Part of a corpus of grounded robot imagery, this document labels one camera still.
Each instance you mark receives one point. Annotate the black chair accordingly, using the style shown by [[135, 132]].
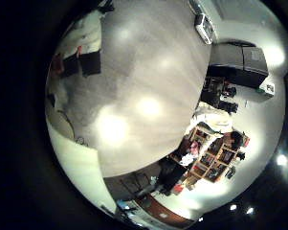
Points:
[[137, 183]]

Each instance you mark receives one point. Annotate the black cabinet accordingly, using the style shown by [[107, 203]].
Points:
[[240, 62]]

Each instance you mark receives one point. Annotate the white box device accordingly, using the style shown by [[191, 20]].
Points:
[[204, 28]]

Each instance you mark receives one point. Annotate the person in white sweater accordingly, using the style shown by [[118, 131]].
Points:
[[213, 119]]

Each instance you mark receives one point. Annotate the red floor mat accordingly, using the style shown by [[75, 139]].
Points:
[[164, 209]]

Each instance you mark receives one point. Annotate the wooden cubby shelf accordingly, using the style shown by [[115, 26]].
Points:
[[213, 156]]

